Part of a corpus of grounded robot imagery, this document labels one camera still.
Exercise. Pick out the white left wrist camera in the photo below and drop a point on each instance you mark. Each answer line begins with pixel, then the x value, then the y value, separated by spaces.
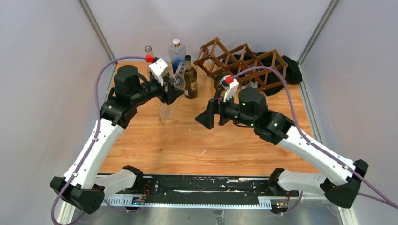
pixel 159 70

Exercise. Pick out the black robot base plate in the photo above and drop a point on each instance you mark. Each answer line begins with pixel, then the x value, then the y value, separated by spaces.
pixel 195 191

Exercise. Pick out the clear round glass bottle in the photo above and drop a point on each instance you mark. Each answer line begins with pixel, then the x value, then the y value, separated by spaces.
pixel 148 54

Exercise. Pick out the dark bottle barcode label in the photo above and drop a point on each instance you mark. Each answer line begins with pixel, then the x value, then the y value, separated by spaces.
pixel 190 76

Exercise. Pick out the brown wooden wine rack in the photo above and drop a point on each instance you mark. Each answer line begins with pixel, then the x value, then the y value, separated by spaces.
pixel 214 58

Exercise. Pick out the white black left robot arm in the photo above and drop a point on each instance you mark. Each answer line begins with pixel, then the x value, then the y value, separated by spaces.
pixel 79 186

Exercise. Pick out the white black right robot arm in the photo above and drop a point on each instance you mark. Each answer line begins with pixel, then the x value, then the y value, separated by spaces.
pixel 338 178

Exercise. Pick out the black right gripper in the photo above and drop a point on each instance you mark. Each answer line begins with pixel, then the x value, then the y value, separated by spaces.
pixel 206 117

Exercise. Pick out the small clear bottle in rack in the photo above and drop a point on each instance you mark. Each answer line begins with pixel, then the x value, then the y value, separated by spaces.
pixel 250 83

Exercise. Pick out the blue square glass bottle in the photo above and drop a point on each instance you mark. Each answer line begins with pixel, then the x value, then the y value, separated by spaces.
pixel 177 52

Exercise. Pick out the dark bottle lower rack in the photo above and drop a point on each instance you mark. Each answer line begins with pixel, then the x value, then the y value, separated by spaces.
pixel 218 83

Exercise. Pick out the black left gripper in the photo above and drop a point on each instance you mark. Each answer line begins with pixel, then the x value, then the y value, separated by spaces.
pixel 172 92

